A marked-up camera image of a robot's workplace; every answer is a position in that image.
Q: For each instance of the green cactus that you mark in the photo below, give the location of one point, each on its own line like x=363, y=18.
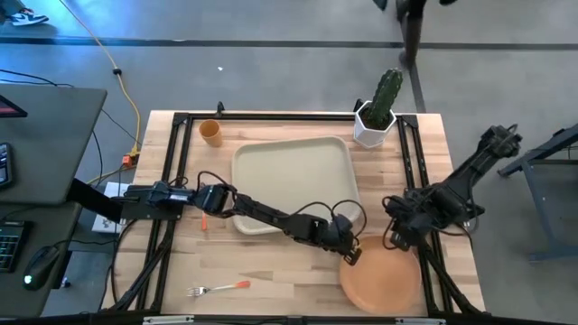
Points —
x=386, y=97

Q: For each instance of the white metal bracket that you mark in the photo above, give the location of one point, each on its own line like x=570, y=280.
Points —
x=420, y=321
x=167, y=320

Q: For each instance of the person's white black sneaker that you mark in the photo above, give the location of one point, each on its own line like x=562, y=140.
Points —
x=27, y=17

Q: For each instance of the black table clamp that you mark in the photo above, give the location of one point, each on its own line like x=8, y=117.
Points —
x=220, y=108
x=359, y=104

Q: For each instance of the blue-grey metal stand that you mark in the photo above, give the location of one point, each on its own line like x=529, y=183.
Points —
x=533, y=198

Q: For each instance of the white printed paper sheet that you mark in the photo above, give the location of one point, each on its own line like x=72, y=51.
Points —
x=108, y=219

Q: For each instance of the person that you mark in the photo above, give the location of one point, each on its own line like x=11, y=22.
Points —
x=413, y=27

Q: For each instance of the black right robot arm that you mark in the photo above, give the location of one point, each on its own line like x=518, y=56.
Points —
x=465, y=180

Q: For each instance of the black device with red screen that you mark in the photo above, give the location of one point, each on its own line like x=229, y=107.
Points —
x=9, y=109

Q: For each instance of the beige plastic tray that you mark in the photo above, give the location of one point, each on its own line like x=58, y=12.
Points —
x=293, y=171

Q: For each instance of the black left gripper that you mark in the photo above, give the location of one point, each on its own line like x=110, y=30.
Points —
x=341, y=234

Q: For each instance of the black computer mouse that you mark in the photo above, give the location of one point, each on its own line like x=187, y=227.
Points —
x=40, y=266

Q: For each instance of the white hexagonal plant pot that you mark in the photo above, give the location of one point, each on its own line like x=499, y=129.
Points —
x=372, y=136

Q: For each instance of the orange plastic plate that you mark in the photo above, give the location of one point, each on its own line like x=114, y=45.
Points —
x=384, y=284

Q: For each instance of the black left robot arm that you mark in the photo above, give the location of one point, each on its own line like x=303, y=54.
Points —
x=271, y=216

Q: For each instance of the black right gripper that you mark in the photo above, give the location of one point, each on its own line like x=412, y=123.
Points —
x=402, y=219

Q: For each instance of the orange plastic cup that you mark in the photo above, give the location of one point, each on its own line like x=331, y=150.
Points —
x=211, y=133

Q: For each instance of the grey desk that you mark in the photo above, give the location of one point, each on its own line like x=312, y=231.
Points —
x=49, y=144

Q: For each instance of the orange power plug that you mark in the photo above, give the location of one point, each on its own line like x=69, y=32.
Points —
x=127, y=160

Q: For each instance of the black keyboard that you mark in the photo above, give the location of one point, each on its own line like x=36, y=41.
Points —
x=9, y=244

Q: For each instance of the person's leg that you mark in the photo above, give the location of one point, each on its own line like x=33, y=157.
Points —
x=9, y=4

